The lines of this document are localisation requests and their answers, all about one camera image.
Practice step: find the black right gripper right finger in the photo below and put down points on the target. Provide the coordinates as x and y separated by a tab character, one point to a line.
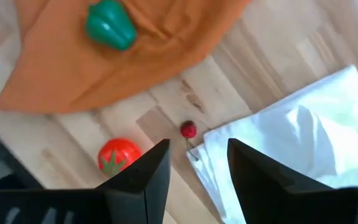
259	186

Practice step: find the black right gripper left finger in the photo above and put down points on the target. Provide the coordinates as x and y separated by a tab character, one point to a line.
148	186

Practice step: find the red toy tomato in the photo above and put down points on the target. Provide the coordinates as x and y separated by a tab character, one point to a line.
115	155

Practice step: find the orange cloth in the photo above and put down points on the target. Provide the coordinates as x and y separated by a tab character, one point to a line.
73	68

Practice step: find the green toy bell pepper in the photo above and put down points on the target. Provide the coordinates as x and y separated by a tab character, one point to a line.
110	25

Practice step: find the white cloth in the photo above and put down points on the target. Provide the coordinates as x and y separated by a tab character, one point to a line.
306	130

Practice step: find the black aluminium table frame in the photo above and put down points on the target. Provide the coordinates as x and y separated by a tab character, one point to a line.
11	161

